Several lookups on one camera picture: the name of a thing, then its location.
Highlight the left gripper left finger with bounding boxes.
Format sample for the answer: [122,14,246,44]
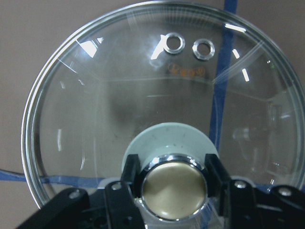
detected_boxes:
[18,154,145,229]

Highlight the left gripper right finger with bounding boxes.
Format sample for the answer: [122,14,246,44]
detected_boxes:
[205,154,305,229]

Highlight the glass pot lid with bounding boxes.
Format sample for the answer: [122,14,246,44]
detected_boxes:
[21,0,305,207]

